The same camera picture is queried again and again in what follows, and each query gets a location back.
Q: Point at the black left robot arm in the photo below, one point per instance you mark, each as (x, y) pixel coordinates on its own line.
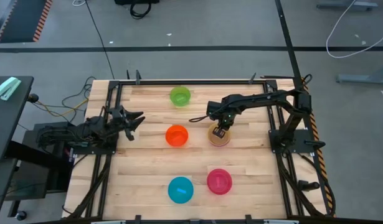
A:
(85, 130)

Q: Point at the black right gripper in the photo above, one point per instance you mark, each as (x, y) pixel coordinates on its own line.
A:
(225, 121)

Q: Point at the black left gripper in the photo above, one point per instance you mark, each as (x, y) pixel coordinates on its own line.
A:
(121, 119)

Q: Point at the black and orange hazard strip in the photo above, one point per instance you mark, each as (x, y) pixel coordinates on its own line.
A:
(319, 149)

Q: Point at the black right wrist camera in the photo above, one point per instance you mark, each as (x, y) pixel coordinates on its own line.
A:
(213, 108)

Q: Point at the orange translucent plastic bowl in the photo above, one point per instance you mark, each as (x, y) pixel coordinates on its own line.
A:
(177, 136)

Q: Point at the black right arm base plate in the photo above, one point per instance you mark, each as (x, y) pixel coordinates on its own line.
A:
(300, 141)

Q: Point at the green translucent plastic bowl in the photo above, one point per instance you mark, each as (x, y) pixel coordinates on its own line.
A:
(180, 96)

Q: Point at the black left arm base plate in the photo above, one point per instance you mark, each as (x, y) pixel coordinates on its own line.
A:
(94, 151)

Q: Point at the black aluminium table frame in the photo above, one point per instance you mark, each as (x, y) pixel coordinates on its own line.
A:
(194, 82)

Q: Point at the mint green stapler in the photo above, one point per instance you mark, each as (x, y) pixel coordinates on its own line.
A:
(7, 88)

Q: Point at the black mat with orange stripes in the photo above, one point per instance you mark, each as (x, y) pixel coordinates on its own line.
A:
(23, 20)

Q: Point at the yellow translucent plastic bowl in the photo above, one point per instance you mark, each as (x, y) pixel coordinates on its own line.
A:
(213, 140)

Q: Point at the grey table foot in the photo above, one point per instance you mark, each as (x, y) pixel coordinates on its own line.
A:
(347, 4)
(359, 77)

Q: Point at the black side desk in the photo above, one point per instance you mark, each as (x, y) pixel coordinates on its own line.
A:
(7, 124)

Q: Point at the black cabinet beside table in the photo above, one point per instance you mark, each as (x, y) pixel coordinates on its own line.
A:
(48, 174)

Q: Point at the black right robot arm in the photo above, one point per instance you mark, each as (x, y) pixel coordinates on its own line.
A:
(266, 97)

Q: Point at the black box on floor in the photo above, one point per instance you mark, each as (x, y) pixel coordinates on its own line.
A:
(136, 1)

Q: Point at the black caster wheel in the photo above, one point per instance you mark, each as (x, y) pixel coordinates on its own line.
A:
(20, 215)

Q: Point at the blue translucent plastic bowl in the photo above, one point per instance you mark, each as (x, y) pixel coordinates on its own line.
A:
(180, 189)

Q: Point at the pink translucent plastic bowl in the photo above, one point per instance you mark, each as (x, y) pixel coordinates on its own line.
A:
(219, 181)

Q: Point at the black round desk knob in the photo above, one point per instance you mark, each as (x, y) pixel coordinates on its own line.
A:
(32, 98)

